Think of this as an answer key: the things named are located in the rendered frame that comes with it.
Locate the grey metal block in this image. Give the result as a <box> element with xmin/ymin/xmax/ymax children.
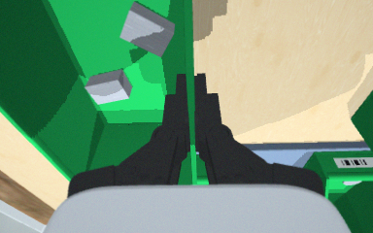
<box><xmin>119</xmin><ymin>2</ymin><xmax>175</xmax><ymax>57</ymax></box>
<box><xmin>85</xmin><ymin>69</ymin><xmax>132</xmax><ymax>105</ymax></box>

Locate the green bin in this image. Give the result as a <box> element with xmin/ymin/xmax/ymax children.
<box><xmin>303</xmin><ymin>150</ymin><xmax>373</xmax><ymax>233</ymax></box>
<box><xmin>351</xmin><ymin>90</ymin><xmax>373</xmax><ymax>152</ymax></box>
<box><xmin>196</xmin><ymin>155</ymin><xmax>209</xmax><ymax>184</ymax></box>
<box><xmin>0</xmin><ymin>0</ymin><xmax>197</xmax><ymax>185</ymax></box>

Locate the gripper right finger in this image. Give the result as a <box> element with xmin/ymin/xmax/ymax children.
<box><xmin>194</xmin><ymin>73</ymin><xmax>325</xmax><ymax>197</ymax></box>

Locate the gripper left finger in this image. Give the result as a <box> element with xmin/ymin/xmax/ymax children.
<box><xmin>67</xmin><ymin>74</ymin><xmax>190</xmax><ymax>198</ymax></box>

